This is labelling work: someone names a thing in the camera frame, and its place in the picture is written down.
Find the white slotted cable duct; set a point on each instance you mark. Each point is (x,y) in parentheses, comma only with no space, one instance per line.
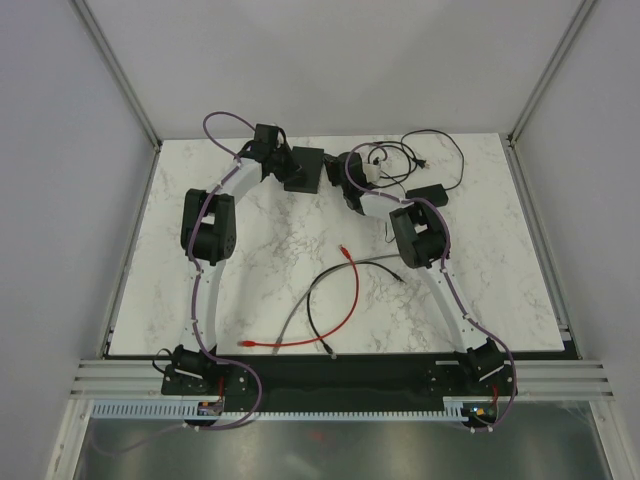
(197,410)

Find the right aluminium frame post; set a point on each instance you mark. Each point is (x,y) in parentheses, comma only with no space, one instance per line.
(567,41)

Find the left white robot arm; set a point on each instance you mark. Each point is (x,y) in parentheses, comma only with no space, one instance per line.
(208,232)

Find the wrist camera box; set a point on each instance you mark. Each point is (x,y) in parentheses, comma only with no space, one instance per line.
(269,136)
(362,172)

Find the aluminium frame post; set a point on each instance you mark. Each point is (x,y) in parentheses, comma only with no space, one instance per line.
(101,43)
(567,41)

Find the aluminium front rail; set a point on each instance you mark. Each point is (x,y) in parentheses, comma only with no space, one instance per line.
(537,380)

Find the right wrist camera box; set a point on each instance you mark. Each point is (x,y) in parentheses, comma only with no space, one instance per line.
(362,172)

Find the black network switch box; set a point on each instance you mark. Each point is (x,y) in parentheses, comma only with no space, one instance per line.
(306,178)

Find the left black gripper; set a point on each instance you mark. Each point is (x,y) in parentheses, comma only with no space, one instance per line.
(293,170)

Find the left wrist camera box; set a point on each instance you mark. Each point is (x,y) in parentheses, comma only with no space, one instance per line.
(269,136)

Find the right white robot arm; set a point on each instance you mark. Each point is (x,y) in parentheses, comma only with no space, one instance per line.
(423,242)

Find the left aluminium frame post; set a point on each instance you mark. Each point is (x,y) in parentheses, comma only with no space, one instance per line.
(101,43)

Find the black power adapter brick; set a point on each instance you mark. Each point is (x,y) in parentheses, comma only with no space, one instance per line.
(435,194)

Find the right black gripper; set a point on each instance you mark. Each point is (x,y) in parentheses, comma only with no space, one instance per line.
(332,169)

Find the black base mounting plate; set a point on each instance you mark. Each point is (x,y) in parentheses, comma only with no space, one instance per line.
(354,382)

